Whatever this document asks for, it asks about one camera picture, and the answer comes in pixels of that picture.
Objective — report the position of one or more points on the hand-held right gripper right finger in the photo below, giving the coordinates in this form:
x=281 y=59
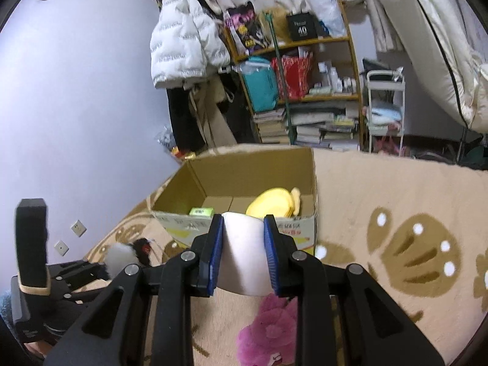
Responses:
x=272 y=259

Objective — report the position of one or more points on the cardboard box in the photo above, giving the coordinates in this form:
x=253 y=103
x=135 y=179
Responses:
x=236 y=175

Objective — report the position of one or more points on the white duvet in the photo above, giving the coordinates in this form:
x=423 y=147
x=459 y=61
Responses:
x=430 y=45

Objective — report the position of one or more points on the pile of snack packets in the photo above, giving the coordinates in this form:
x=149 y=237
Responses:
x=169 y=141

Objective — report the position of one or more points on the yellow plush on shelf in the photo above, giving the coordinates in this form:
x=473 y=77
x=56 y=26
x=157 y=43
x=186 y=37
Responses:
x=280 y=23

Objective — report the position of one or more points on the printed tote bag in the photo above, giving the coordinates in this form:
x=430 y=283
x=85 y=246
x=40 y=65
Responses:
x=247 y=26

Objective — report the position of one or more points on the beige hanging coat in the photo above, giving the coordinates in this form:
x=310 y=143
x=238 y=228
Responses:
x=213 y=122

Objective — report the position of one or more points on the black gift box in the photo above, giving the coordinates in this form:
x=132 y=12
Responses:
x=302 y=26

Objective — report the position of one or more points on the stack of books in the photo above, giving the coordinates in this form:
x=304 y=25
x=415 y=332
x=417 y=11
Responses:
x=320 y=125

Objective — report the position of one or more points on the white puffer jacket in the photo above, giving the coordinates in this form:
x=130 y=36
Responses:
x=179 y=38

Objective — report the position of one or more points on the green pole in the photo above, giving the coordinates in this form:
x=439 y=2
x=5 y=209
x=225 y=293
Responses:
x=281 y=76

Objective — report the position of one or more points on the light blue pillow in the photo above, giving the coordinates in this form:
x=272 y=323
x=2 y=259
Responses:
x=385 y=115

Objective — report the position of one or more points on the dark hanging garment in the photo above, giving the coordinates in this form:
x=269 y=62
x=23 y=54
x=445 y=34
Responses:
x=238 y=114

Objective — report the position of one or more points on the pink plush toy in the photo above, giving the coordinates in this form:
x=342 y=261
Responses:
x=267 y=328

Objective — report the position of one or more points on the small green box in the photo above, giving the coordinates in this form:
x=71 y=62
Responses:
x=201 y=211

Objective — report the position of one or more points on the black hanging coat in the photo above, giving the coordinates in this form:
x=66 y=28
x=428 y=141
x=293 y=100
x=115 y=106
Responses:
x=183 y=118

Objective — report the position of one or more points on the teal bag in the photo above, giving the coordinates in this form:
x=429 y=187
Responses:
x=261 y=84

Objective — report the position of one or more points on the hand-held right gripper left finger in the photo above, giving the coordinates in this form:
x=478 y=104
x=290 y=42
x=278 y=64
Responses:
x=215 y=255

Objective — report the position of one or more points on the clear plastic bag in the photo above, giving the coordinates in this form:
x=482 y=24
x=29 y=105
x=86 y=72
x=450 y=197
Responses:
x=324 y=3

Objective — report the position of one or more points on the wooden bookshelf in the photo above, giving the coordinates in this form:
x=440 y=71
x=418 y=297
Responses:
x=316 y=42

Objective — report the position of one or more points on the white wall socket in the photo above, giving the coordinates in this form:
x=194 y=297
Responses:
x=78 y=227
x=61 y=248

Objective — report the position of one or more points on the black and white plush toy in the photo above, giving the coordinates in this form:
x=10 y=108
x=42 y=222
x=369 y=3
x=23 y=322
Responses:
x=122 y=253

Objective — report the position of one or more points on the white trolley cart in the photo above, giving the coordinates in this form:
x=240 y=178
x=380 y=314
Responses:
x=385 y=84

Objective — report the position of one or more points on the yellow plush toy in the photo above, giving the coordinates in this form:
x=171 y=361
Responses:
x=270 y=202

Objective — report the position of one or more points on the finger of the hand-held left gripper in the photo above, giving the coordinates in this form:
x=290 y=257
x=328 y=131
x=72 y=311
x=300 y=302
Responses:
x=76 y=289
x=76 y=270

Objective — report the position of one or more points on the red gift bag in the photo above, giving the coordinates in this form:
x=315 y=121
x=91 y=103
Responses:
x=293 y=78

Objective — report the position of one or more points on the white soft plush pillow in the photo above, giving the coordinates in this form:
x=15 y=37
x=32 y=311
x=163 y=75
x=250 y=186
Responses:
x=244 y=253

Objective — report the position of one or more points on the group of cosmetic bottles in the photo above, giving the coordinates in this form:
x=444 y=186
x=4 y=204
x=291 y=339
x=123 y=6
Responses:
x=337 y=82

